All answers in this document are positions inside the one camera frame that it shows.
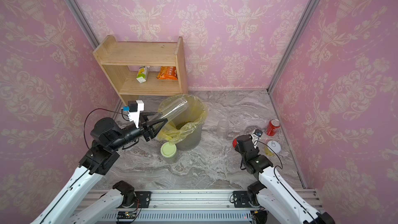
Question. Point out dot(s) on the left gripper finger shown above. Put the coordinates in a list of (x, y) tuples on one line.
[(149, 117), (155, 126)]

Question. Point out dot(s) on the mesh trash bin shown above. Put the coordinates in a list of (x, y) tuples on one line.
[(192, 137)]

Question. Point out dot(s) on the yellow plastic bin liner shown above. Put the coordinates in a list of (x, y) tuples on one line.
[(192, 115)]

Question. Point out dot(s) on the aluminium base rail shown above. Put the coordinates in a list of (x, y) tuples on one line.
[(191, 207)]

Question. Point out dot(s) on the jar with green lid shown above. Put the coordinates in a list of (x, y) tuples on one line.
[(169, 152)]

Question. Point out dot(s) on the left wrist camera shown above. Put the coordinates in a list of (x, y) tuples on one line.
[(133, 110)]

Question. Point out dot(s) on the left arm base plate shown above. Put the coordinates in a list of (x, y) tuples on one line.
[(138, 199)]

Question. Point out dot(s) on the small electronics board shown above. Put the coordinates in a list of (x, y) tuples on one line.
[(124, 216)]

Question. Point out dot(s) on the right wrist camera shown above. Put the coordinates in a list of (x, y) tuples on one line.
[(256, 135)]

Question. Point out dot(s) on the orange snack bag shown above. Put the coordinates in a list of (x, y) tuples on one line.
[(168, 73)]

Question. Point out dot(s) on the pile of green mung beans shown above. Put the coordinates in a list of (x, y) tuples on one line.
[(185, 126)]

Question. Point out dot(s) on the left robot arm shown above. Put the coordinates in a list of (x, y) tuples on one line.
[(108, 138)]

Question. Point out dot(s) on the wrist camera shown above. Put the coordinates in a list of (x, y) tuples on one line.
[(256, 135), (133, 110)]

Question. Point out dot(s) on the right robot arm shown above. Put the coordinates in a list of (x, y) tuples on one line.
[(271, 191)]

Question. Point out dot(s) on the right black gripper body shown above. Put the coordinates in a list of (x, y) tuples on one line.
[(237, 148)]

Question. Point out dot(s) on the tall clear jar white lid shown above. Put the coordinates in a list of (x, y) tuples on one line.
[(171, 108)]

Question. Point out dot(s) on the wooden two-tier shelf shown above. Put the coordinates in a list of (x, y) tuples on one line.
[(115, 58)]

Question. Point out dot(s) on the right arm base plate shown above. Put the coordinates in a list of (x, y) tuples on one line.
[(245, 199)]

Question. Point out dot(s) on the red soda can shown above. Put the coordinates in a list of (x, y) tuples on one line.
[(273, 126)]

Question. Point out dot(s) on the white round object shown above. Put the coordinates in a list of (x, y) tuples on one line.
[(274, 147)]

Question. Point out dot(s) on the green white carton box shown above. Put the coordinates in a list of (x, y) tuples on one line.
[(142, 74)]

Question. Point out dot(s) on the clear plastic jar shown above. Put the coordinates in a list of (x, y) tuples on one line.
[(223, 128)]

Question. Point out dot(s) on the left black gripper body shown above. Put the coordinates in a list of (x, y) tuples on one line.
[(144, 131)]

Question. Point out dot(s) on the red jar lid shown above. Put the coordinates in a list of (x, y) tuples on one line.
[(234, 143)]

